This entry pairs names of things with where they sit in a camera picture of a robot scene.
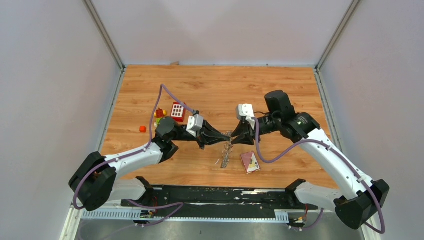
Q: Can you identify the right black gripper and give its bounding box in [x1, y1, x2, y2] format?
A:
[230, 114, 280, 145]

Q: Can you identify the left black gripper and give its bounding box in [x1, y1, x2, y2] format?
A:
[170, 120, 231, 151]

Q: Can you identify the metal disc with keyrings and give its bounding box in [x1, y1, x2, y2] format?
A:
[220, 131, 233, 169]

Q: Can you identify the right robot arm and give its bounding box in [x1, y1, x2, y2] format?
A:
[231, 90, 390, 234]

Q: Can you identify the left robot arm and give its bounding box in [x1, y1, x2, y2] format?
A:
[68, 114, 230, 211]

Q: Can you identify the playing card box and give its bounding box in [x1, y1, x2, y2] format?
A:
[240, 151, 261, 175]

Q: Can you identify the red window brick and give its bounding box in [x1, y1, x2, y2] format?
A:
[170, 102, 186, 123]

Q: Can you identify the toy brick car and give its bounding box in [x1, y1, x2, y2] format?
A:
[153, 108, 167, 128]

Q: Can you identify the small orange cube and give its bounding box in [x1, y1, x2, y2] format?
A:
[139, 125, 147, 133]

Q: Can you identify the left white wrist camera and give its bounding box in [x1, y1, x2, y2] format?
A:
[186, 114, 204, 138]

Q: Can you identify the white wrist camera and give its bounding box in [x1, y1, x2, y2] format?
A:
[235, 103, 256, 130]
[186, 114, 204, 138]

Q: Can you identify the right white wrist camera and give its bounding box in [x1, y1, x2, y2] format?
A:
[235, 103, 256, 130]

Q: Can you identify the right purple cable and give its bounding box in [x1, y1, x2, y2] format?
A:
[253, 117, 386, 235]

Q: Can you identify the purple cable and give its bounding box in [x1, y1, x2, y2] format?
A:
[72, 83, 200, 211]
[253, 117, 386, 235]

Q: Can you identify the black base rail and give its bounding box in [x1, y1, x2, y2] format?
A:
[138, 185, 318, 218]

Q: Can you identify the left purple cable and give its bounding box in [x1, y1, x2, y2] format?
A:
[72, 83, 200, 211]

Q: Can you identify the white slotted cable duct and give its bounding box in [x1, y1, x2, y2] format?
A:
[81, 208, 289, 224]

